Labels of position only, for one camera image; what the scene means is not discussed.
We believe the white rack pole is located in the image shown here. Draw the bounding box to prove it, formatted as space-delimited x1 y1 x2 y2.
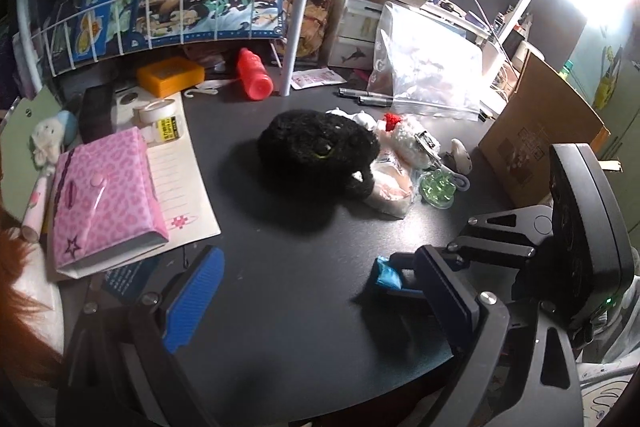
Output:
277 0 331 96

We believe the white wire rack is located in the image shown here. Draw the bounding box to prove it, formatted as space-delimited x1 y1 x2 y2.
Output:
15 0 321 94

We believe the red white crochet toy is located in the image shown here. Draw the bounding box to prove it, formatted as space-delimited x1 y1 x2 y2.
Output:
382 112 442 168

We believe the small grey figure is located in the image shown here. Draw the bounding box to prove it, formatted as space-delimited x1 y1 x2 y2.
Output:
445 138 475 172

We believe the small blue packet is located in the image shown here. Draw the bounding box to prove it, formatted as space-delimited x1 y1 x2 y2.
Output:
369 256 405 294

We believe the lined cream notepad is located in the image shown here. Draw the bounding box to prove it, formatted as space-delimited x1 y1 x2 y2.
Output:
50 92 222 280

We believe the clear zip bag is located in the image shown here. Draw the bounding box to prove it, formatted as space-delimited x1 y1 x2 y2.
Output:
366 2 485 122

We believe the yellow cartoon wall sticker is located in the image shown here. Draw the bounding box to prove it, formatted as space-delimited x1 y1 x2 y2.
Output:
594 44 627 108

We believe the black plush toy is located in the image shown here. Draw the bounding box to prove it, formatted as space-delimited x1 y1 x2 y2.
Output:
256 108 382 202

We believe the blue booklet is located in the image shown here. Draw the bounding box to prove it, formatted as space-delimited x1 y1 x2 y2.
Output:
102 252 161 298

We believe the white drawer box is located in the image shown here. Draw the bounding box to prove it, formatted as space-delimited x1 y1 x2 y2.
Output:
330 0 386 70

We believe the brown patterned bag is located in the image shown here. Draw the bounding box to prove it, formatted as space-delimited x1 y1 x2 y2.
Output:
299 0 332 58

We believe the green board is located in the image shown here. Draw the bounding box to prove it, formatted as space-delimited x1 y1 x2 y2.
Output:
0 86 66 228

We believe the black case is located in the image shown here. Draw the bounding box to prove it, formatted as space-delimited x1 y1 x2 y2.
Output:
80 84 117 142

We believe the pink leopard-print pouch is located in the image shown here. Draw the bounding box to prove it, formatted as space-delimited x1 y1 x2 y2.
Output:
52 128 170 272

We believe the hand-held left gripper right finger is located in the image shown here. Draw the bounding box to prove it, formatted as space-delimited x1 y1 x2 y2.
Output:
412 245 585 427

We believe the small white figure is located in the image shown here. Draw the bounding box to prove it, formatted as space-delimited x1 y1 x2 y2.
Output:
326 108 376 130

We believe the white tape roll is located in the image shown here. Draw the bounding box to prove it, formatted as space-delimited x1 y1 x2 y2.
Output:
133 99 177 124

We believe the pink white packet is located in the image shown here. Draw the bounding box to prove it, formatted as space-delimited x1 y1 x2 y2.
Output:
290 68 347 90

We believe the white plush doll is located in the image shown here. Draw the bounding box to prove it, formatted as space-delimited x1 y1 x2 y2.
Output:
29 111 78 172

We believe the pink tube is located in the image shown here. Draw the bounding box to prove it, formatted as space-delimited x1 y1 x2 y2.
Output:
21 174 53 240

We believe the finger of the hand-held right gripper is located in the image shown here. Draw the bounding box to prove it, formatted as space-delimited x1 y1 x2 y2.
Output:
370 252 427 304
446 205 554 269

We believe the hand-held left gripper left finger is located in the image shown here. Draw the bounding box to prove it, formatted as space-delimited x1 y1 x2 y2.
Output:
55 246 227 427

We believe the plastic wrapped pink item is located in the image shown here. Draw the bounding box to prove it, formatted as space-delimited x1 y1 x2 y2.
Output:
362 152 418 220

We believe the orange box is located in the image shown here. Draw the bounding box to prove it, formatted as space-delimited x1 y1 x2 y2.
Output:
136 58 206 98

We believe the red bottle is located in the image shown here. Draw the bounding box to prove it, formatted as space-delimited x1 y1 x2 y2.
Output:
236 48 274 102

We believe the orange fur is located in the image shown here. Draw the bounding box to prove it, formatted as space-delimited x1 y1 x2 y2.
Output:
0 207 66 388

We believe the anime poster box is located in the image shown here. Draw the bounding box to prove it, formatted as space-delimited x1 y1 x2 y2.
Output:
67 0 286 62

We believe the cardboard box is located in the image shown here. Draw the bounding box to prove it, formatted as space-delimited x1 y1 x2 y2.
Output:
478 52 611 208

